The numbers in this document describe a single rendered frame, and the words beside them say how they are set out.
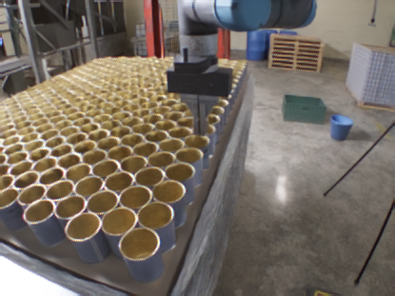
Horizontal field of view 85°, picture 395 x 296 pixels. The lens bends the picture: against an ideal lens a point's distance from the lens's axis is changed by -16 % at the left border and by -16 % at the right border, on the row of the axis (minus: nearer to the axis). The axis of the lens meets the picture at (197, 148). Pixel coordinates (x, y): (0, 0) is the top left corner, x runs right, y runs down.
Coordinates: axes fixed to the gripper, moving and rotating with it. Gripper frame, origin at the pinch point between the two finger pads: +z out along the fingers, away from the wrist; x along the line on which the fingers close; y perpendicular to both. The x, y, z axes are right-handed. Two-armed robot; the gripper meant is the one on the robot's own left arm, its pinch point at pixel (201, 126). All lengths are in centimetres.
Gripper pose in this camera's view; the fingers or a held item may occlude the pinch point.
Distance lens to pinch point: 57.8
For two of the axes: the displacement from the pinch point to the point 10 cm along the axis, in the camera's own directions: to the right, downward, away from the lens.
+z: 0.3, 8.5, 5.3
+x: -9.6, -1.3, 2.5
